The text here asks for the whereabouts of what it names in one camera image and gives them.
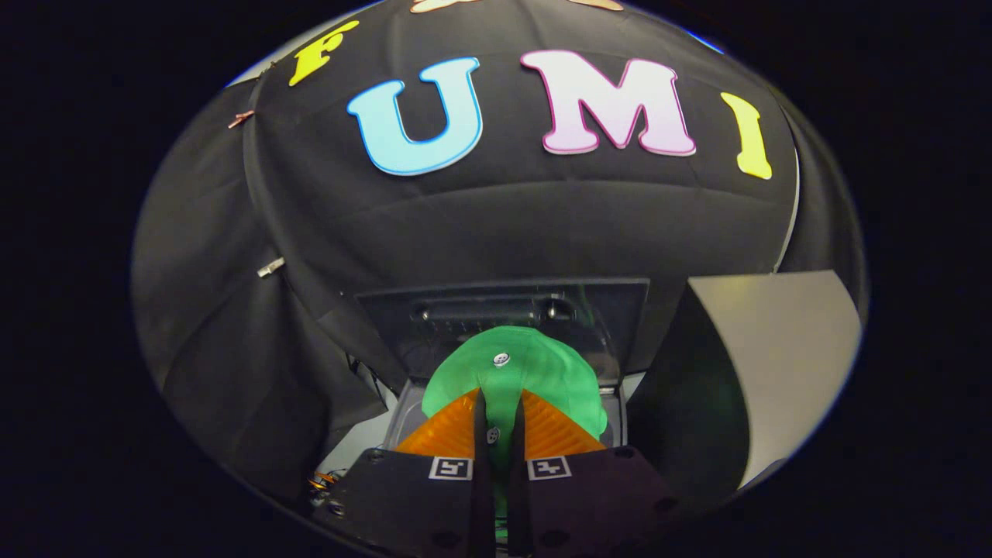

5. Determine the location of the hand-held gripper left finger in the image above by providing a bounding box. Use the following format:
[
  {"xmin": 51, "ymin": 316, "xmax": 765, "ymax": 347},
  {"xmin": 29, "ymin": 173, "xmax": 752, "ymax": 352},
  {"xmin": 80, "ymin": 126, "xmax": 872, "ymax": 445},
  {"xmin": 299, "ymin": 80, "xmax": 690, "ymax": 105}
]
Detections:
[{"xmin": 310, "ymin": 387, "xmax": 497, "ymax": 558}]

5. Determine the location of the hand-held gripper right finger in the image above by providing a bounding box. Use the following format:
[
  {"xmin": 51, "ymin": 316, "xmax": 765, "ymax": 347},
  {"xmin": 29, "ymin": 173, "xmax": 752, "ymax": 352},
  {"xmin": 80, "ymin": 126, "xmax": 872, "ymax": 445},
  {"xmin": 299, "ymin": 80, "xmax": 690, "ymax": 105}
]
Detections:
[{"xmin": 508, "ymin": 387, "xmax": 687, "ymax": 558}]

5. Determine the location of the grey washing machine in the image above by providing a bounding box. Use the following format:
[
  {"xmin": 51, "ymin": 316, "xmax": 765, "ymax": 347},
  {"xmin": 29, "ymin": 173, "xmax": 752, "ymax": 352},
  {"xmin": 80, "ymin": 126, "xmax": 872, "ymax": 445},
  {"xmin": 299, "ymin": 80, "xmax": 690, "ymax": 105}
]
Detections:
[{"xmin": 356, "ymin": 279, "xmax": 650, "ymax": 466}]

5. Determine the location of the green polo shirt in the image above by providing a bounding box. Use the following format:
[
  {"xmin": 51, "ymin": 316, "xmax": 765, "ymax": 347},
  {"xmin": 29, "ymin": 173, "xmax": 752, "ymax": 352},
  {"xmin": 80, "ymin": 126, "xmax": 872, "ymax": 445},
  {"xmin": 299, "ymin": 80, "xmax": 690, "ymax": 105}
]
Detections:
[{"xmin": 421, "ymin": 325, "xmax": 609, "ymax": 543}]

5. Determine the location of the beige box appliance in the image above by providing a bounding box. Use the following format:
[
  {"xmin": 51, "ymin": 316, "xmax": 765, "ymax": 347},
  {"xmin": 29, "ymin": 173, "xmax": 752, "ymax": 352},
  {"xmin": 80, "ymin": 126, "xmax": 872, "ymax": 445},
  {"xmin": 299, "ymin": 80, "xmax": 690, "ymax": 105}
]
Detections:
[{"xmin": 628, "ymin": 270, "xmax": 863, "ymax": 512}]

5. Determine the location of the black backdrop cloth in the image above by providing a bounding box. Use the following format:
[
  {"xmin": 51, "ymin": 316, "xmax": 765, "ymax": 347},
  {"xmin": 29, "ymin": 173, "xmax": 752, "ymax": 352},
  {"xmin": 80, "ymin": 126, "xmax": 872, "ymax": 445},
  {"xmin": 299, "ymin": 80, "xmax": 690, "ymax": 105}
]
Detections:
[{"xmin": 132, "ymin": 0, "xmax": 869, "ymax": 505}]

